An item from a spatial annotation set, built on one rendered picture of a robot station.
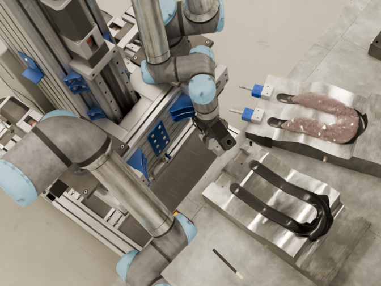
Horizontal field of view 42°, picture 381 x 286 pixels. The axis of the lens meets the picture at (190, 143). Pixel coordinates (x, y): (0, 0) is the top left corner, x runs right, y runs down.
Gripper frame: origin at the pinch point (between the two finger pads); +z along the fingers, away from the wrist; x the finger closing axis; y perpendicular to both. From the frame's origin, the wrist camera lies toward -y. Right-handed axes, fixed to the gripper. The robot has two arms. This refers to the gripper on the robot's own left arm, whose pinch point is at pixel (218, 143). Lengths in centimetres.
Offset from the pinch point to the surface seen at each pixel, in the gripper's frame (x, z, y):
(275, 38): -98, 95, 66
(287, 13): -116, 95, 74
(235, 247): 19.5, 15.0, -26.6
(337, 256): -1, 9, -53
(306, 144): -22.2, 5.5, -20.2
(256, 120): -17.8, 6.9, -0.4
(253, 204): 5.7, 7.1, -22.3
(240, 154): -4.7, 8.8, -5.4
